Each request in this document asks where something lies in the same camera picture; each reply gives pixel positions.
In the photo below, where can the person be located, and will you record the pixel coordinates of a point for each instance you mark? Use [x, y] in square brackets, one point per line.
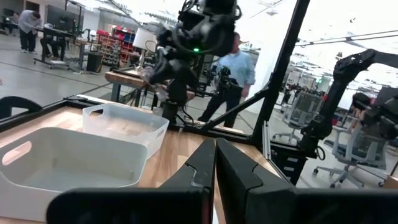
[28, 23]
[49, 43]
[239, 67]

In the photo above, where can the black handheld device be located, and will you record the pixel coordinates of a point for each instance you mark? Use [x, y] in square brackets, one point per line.
[225, 79]

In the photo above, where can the black trash bin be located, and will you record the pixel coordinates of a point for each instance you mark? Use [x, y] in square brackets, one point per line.
[94, 62]

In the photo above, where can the black background monitor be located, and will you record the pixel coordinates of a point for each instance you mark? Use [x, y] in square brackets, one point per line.
[62, 17]

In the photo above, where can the brown cardboard box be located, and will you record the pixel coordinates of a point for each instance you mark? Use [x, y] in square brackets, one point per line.
[391, 183]

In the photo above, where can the clear plastic bin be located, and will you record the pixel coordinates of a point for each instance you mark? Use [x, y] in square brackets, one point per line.
[124, 124]

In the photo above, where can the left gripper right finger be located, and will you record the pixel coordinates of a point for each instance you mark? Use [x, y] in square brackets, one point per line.
[264, 202]

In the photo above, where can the black rolling desk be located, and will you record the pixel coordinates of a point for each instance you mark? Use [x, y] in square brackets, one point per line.
[56, 32]

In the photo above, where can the black aluminium frame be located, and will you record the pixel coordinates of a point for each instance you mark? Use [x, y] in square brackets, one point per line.
[281, 62]

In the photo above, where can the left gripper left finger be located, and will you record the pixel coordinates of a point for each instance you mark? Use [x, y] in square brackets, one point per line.
[174, 205]

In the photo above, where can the red parts shelf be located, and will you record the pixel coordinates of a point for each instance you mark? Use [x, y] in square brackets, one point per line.
[118, 46]

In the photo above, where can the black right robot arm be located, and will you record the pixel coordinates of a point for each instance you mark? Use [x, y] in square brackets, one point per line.
[211, 31]

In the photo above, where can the black control box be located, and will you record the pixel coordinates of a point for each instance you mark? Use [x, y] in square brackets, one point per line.
[287, 161]

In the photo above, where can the grey office chair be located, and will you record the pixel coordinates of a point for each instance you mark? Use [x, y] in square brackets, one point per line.
[303, 109]
[360, 149]

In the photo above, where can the white table lamp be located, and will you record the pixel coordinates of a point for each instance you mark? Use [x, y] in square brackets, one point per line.
[144, 39]

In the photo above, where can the wooden workbench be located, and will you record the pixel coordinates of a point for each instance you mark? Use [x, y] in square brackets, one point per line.
[124, 77]

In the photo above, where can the grey plastic bin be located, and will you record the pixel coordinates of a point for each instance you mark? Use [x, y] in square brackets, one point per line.
[77, 161]

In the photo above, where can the black background robot arm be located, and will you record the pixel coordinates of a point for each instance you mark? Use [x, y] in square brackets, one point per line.
[339, 81]
[382, 118]

